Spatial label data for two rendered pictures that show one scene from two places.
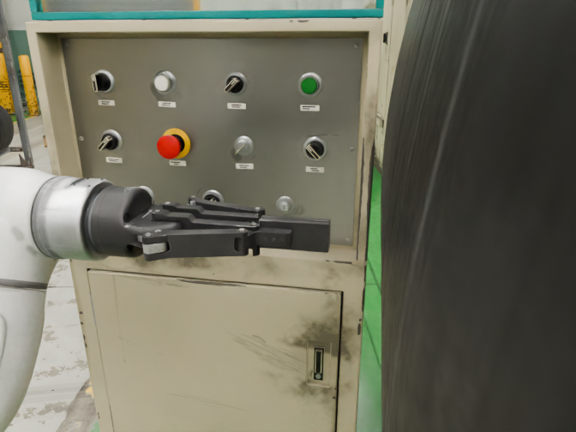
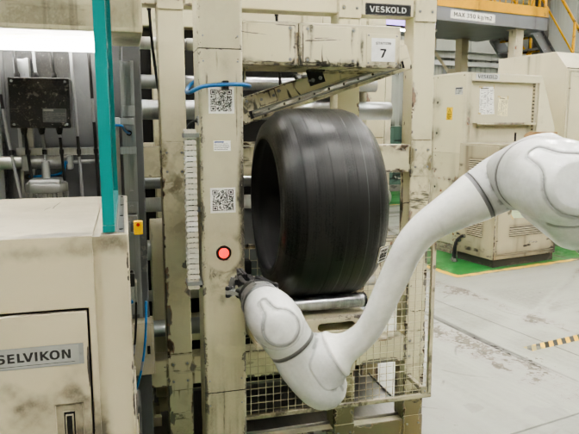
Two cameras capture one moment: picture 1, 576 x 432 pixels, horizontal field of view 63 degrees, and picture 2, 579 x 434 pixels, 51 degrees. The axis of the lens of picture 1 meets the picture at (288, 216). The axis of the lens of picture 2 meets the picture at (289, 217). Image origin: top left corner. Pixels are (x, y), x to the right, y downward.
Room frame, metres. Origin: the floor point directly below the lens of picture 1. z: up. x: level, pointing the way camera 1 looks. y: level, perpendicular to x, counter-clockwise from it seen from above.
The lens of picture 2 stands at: (0.97, 1.39, 1.44)
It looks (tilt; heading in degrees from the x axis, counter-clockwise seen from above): 9 degrees down; 244
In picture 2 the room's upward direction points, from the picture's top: straight up
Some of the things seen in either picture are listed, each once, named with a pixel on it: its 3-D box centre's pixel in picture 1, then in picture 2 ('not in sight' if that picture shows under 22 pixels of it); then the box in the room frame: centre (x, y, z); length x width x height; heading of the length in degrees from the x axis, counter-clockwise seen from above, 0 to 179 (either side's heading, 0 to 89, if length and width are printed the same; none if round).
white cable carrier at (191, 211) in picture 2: not in sight; (192, 209); (0.46, -0.34, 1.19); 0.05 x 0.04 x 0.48; 80
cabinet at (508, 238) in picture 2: not in sight; (507, 201); (-3.89, -3.36, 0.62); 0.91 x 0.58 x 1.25; 1
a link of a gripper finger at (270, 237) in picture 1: (264, 240); not in sight; (0.42, 0.02, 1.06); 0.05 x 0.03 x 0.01; 80
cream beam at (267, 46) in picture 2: not in sight; (309, 49); (-0.06, -0.60, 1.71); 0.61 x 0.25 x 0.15; 170
